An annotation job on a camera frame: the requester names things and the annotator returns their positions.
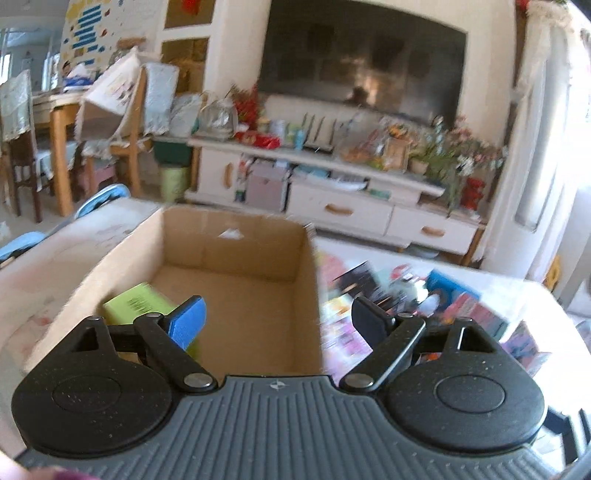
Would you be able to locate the wooden picture frame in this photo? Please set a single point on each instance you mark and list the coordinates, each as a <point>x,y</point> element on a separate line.
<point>397,154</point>

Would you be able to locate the wooden chair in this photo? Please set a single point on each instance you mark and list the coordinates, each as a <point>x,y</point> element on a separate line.
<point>108,122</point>

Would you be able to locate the lime green medicine box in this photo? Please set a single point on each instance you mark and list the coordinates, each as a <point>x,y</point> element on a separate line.
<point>143,309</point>

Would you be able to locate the black television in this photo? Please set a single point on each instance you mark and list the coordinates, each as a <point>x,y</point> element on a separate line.
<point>364,55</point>

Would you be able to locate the red candle stand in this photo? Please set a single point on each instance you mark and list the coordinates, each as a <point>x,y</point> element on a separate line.
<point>473,193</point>

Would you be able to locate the plastic bag with food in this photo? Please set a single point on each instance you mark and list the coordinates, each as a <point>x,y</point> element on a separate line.
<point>362,138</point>

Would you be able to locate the person left hand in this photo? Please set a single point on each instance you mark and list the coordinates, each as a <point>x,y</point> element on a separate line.
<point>12,470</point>

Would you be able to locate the cardboard box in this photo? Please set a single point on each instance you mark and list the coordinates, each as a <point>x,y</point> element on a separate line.
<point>256,273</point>

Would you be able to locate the red berry bouquet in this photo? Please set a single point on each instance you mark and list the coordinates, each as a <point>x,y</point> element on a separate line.
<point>247,104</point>

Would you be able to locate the black starry small box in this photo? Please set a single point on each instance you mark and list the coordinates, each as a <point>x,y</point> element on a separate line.
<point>359,281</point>

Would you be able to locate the white tv cabinet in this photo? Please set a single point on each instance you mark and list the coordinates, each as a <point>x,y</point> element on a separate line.
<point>397,209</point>

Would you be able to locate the blue medicine box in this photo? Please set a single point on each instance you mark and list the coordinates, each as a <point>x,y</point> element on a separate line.
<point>447,288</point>

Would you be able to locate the green trash bin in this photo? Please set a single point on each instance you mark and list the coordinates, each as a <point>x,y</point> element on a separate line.
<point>174,181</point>

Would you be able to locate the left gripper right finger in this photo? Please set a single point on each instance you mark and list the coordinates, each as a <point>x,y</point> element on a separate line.
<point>392,339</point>

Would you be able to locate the potted flower plant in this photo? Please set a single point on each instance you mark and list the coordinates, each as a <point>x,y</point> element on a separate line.
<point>453,155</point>

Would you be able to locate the wooden dining table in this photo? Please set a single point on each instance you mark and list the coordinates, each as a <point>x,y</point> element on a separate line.
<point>56,113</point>

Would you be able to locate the black wifi router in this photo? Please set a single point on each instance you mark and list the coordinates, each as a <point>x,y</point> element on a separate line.
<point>319,133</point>

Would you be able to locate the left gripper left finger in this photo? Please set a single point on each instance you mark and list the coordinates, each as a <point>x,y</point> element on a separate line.
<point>166,339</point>

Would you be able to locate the red snack package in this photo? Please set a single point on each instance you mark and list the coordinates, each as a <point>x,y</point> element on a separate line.
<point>258,140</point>

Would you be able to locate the pink storage box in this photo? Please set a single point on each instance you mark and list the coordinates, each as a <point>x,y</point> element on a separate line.
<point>266,188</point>

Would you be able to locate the glass teapot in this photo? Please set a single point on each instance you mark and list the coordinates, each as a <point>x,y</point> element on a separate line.
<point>218,120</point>

